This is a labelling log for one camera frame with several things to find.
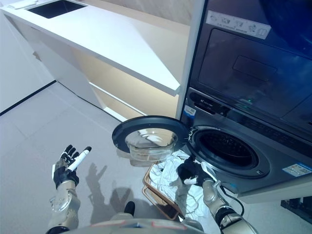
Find silver left robot leg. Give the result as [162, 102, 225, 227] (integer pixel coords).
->
[111, 201, 136, 221]

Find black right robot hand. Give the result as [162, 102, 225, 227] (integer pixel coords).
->
[176, 157, 213, 188]

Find white instruction sticker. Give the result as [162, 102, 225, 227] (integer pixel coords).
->
[206, 10, 272, 39]

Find white counter top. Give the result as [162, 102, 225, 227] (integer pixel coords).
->
[0, 0, 181, 97]

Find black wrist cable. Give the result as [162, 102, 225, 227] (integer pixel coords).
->
[214, 180, 245, 217]

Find brown wicker laundry basket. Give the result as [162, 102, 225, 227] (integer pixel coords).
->
[142, 164, 186, 219]

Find round glass washing machine door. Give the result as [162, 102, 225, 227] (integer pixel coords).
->
[112, 116, 190, 169]

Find dark grey stacked dryer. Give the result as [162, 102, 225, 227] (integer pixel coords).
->
[189, 0, 312, 127]

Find white vertical cabinet panel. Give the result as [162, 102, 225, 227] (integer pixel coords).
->
[175, 0, 209, 121]

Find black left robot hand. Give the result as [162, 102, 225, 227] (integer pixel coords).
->
[51, 144, 93, 190]

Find dark grey washing machine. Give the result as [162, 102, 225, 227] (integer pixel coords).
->
[181, 87, 312, 197]

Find white clothes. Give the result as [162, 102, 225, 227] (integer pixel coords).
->
[148, 150, 220, 217]

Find white item on counter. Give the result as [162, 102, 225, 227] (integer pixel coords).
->
[4, 0, 39, 10]

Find silver robot torso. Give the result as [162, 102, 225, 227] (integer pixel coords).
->
[80, 218, 203, 234]

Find white base cabinet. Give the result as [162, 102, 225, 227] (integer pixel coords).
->
[3, 13, 147, 122]

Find black recessed sink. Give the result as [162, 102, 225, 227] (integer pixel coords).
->
[25, 0, 88, 20]

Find white warning sticker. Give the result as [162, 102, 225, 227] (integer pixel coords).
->
[285, 163, 312, 175]

